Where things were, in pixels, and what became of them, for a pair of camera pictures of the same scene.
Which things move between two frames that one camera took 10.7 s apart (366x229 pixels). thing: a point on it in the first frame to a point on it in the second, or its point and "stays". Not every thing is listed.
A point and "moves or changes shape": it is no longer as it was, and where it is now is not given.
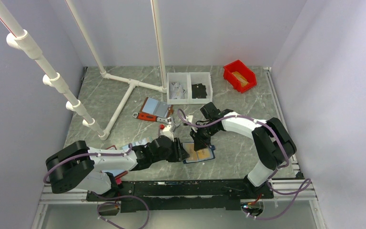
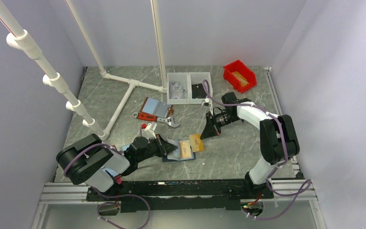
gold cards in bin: [243, 82] stays
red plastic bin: [239, 76] stays
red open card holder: [117, 174] stays
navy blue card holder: [205, 154] moves or changes shape
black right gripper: [200, 142] to [210, 130]
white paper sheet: [178, 88] stays
